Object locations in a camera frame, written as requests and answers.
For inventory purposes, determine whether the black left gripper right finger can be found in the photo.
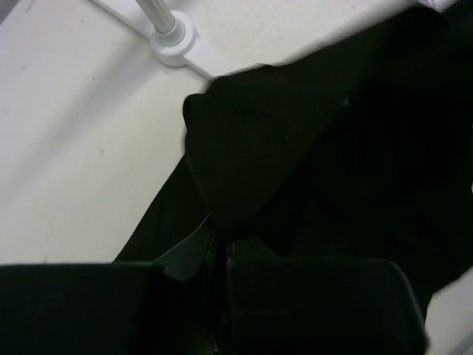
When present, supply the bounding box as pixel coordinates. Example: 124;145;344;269
226;238;429;354

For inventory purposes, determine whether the black shirt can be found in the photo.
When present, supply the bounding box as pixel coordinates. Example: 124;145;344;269
118;1;472;308

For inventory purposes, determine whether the white metal clothes rack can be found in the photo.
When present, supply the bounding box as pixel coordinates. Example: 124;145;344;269
93;0;234;79

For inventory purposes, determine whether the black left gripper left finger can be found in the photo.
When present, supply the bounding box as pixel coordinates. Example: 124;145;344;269
1;220;214;354

